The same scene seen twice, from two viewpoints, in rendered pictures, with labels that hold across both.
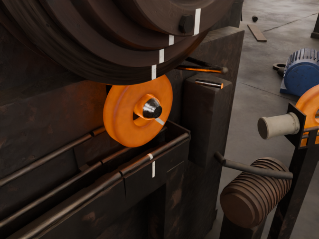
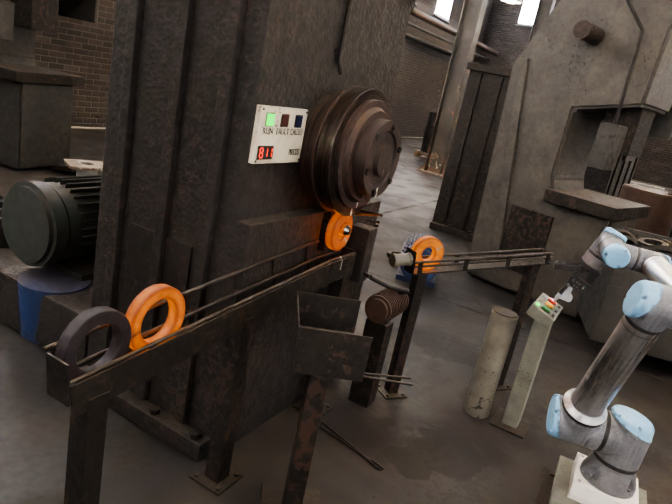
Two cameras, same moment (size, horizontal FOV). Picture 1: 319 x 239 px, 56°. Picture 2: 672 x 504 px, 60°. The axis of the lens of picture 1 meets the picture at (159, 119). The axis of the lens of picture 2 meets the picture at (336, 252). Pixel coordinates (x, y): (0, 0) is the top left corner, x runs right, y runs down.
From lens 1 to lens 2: 1.72 m
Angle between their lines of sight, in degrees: 21
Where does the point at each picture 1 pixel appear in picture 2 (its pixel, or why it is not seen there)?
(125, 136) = (334, 241)
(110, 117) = (331, 230)
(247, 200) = (383, 301)
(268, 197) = (395, 303)
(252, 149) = not seen: hidden behind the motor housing
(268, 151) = not seen: hidden behind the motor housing
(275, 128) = (399, 259)
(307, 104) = (417, 246)
